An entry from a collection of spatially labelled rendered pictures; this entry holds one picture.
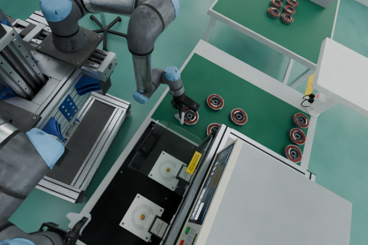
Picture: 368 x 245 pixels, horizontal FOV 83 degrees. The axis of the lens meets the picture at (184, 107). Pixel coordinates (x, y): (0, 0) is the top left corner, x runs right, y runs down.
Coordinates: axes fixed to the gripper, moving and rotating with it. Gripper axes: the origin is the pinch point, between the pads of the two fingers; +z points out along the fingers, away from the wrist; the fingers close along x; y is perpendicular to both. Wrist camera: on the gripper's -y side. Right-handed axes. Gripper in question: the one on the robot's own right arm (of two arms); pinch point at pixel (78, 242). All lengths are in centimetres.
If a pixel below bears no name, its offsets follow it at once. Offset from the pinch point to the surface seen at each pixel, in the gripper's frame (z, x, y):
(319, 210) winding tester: -17, -30, -60
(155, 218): 22.9, -12.6, -20.2
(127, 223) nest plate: 36.9, -6.2, -10.1
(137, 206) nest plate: 36.9, -14.0, -11.2
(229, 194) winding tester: -16.7, -24.8, -33.4
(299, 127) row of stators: 37, -92, -90
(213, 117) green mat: 40, -76, -34
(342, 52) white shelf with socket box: -6, -118, -81
